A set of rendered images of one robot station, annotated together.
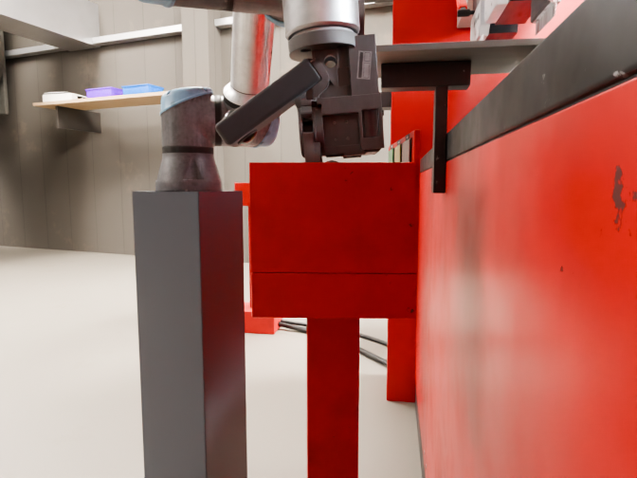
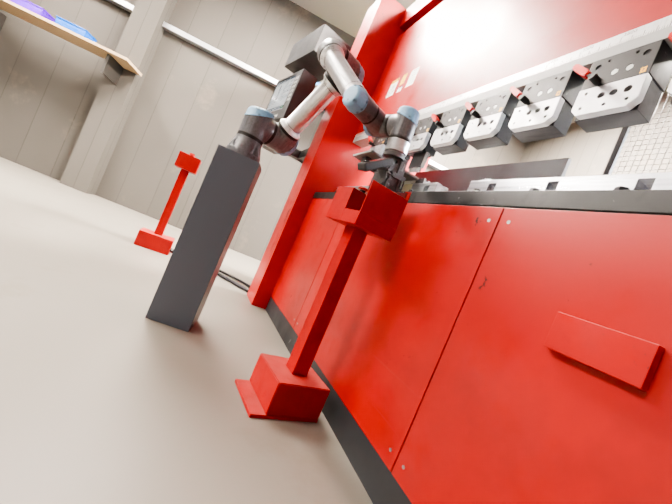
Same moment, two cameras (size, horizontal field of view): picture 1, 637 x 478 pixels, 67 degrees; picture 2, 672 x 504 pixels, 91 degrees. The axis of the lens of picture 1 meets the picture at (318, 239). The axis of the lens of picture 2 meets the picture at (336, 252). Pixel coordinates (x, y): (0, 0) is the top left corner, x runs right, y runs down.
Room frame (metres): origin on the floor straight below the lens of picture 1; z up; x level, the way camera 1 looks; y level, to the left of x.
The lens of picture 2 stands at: (-0.39, 0.64, 0.56)
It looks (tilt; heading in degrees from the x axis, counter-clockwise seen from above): 0 degrees down; 327
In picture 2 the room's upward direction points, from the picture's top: 23 degrees clockwise
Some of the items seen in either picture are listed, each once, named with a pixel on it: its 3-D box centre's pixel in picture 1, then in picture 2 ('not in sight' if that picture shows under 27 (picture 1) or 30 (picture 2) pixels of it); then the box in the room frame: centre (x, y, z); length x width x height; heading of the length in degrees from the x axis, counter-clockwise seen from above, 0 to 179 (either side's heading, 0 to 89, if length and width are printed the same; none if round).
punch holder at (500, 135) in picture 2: not in sight; (492, 121); (0.43, -0.30, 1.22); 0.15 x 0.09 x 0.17; 171
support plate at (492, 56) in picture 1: (448, 60); (385, 167); (0.83, -0.22, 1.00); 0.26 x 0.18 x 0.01; 81
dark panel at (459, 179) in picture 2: not in sight; (459, 201); (0.96, -0.90, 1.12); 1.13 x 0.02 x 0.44; 171
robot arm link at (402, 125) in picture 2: not in sight; (403, 125); (0.51, 0.00, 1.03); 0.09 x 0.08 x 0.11; 14
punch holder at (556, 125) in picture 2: not in sight; (545, 108); (0.24, -0.27, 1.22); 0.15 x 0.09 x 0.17; 171
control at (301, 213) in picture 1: (333, 218); (366, 205); (0.55, -0.02, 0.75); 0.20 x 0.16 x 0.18; 179
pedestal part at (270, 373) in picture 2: not in sight; (281, 385); (0.55, 0.01, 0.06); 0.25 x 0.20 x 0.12; 89
